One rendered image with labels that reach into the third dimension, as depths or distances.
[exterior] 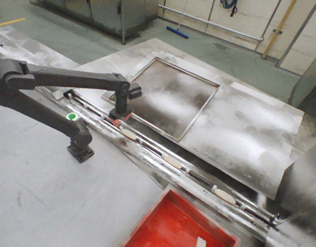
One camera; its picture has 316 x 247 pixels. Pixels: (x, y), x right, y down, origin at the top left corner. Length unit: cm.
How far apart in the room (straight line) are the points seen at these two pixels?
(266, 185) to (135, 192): 60
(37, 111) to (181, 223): 70
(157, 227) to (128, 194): 18
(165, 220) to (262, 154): 58
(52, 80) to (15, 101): 13
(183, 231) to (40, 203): 60
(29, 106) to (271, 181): 104
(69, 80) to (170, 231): 69
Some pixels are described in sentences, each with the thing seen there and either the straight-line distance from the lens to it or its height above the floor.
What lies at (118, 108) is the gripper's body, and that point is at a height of 104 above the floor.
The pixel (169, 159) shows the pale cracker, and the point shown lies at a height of 86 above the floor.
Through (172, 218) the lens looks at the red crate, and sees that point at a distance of 89.
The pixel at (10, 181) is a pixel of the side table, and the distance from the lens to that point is 108.
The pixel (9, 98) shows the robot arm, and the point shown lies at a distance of 72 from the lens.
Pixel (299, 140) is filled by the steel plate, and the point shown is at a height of 82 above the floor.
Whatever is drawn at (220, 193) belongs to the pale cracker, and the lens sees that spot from 96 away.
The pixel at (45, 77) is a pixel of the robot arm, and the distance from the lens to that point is 71.
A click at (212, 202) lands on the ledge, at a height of 86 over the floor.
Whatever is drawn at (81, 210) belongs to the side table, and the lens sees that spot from 92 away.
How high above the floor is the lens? 167
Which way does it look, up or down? 47 degrees down
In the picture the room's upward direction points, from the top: 9 degrees clockwise
